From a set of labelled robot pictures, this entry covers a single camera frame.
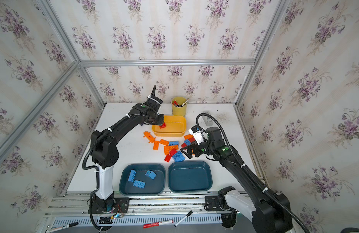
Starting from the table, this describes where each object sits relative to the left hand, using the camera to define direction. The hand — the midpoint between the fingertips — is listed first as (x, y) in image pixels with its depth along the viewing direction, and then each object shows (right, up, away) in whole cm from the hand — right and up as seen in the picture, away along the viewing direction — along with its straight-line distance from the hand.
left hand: (160, 120), depth 91 cm
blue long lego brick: (+17, -15, +5) cm, 23 cm away
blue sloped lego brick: (-4, -30, -11) cm, 32 cm away
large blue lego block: (+12, -23, -1) cm, 26 cm away
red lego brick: (0, -4, +13) cm, 14 cm away
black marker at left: (-39, -49, -23) cm, 67 cm away
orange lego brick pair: (+4, -18, +3) cm, 19 cm away
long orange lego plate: (-8, -12, +7) cm, 17 cm away
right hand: (+16, -14, -15) cm, 26 cm away
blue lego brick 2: (-15, -31, -11) cm, 36 cm away
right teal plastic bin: (+18, -33, -9) cm, 38 cm away
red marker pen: (-2, -50, -23) cm, 55 cm away
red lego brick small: (+4, -24, -1) cm, 24 cm away
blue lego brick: (-11, -36, -11) cm, 39 cm away
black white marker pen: (+16, -47, -21) cm, 53 cm away
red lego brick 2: (+7, -20, 0) cm, 22 cm away
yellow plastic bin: (+9, -5, +14) cm, 18 cm away
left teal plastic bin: (-9, -34, -9) cm, 36 cm away
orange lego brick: (-4, -17, +5) cm, 18 cm away
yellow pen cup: (+12, +10, +13) cm, 20 cm away
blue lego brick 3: (+8, -16, +5) cm, 18 cm away
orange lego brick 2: (+2, -15, +7) cm, 17 cm away
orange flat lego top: (+17, -12, +10) cm, 23 cm away
